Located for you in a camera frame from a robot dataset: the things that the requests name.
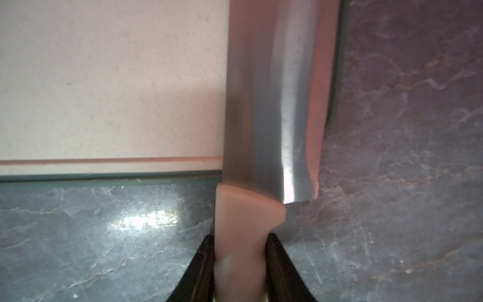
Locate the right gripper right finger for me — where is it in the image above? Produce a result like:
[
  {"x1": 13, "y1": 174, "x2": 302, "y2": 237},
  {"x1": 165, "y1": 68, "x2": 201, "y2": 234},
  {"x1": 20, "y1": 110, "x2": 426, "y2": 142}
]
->
[{"x1": 265, "y1": 233, "x2": 316, "y2": 302}]

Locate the knife with beige handle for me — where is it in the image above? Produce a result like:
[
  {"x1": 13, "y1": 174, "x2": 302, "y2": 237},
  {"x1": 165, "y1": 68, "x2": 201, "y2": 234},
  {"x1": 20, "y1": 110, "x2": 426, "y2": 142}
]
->
[{"x1": 214, "y1": 1, "x2": 344, "y2": 301}]

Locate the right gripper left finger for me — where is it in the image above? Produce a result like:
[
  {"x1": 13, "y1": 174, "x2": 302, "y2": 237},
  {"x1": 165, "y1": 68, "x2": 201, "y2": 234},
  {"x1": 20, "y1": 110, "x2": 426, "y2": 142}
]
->
[{"x1": 166, "y1": 235, "x2": 215, "y2": 302}]

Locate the beige cutting board green rim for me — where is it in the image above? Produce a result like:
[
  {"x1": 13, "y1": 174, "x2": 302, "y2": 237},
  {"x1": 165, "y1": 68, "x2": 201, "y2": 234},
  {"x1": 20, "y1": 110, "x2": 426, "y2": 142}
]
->
[{"x1": 0, "y1": 0, "x2": 350, "y2": 186}]

